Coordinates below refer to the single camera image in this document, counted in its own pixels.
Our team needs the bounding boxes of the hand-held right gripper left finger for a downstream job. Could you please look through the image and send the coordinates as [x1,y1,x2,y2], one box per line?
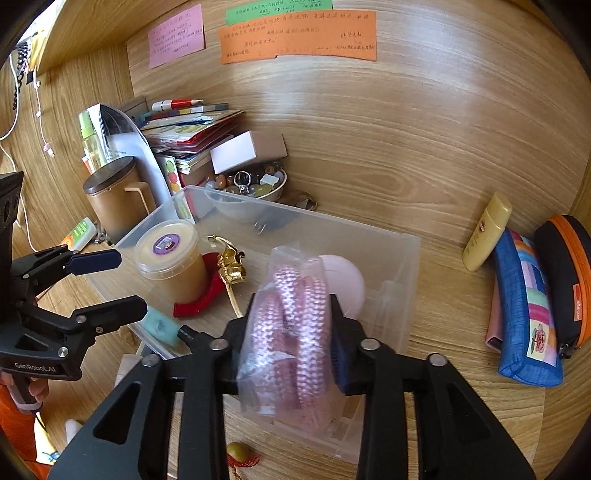
[59,295,252,480]

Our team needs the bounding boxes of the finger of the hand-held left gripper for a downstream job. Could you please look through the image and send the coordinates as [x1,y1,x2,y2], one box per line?
[11,246,123,298]
[28,295,148,344]

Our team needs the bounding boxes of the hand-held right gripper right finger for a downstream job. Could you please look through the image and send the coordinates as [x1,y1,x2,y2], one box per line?
[325,293,539,480]

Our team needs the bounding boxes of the light blue tube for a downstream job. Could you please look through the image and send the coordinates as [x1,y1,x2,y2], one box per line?
[139,308,185,347]

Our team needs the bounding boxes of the pink rope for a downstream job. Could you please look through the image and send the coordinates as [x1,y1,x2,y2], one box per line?
[235,244,340,432]

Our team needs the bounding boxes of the clear tub with cream filling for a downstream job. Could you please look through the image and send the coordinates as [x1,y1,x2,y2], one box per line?
[134,219,208,319]

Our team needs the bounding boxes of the red velvet drawstring pouch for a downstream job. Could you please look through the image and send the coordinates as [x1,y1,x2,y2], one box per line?
[173,234,250,320]

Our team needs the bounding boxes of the white round object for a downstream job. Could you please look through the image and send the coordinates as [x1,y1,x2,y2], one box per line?
[318,254,366,319]

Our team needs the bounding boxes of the clear plastic storage bin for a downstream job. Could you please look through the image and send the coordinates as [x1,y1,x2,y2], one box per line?
[88,185,421,464]

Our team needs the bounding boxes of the person's left hand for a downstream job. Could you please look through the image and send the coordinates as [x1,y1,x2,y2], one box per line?
[0,371,49,411]

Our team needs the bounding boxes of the white bottle with orange label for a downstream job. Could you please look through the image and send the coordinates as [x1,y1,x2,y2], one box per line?
[62,217,98,252]

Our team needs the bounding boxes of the brown mug with lid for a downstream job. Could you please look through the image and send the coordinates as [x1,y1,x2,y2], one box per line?
[82,156,155,241]

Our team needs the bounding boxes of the orange cloth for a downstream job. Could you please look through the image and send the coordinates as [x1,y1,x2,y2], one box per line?
[0,383,49,480]

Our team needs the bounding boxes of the olive charm with red tassel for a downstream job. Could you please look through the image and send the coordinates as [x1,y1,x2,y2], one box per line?
[225,442,262,480]

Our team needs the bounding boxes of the fruit sticker sheet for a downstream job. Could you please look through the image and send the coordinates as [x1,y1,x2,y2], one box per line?
[159,154,192,220]

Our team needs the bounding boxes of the yellow-green spray bottle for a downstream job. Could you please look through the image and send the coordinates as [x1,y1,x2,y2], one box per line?
[78,110,109,174]

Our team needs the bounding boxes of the white papers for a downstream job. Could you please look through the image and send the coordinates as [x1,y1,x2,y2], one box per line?
[88,104,171,199]

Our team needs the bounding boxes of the pink case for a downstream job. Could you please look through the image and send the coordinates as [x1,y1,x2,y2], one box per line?
[485,277,506,354]

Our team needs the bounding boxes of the stack of cards and booklets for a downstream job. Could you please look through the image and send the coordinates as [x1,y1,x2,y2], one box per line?
[139,104,247,174]

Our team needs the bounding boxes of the bowl of beads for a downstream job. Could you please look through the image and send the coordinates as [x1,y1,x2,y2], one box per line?
[203,159,288,222]

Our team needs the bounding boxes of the small white box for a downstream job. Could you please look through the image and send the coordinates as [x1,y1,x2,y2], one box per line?
[210,130,288,175]

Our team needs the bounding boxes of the red and white pen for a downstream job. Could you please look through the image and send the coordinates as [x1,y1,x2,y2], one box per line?
[151,97,204,112]

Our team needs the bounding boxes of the blue patchwork pouch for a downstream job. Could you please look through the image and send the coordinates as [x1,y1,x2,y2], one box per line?
[489,228,565,387]

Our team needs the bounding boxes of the yellow bottle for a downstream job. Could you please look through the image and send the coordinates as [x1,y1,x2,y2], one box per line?
[462,191,513,273]

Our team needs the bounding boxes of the dark clip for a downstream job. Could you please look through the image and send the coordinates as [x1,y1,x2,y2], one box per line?
[11,39,40,86]

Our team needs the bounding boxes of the pink paper note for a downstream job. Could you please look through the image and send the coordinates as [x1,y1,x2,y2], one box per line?
[148,4,205,70]

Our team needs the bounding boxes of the black case with orange zipper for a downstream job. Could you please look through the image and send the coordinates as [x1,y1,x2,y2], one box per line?
[533,215,591,361]

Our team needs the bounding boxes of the orange paper note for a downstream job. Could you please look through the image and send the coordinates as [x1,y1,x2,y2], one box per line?
[219,10,378,64]

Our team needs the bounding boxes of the green paper note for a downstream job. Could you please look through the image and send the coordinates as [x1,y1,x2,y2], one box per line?
[225,0,333,26]

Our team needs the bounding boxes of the white cable with pink plug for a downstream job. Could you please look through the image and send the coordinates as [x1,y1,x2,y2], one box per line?
[33,80,56,158]

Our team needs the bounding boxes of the brown bead bracelet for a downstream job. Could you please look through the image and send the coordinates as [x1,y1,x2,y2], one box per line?
[281,189,319,212]

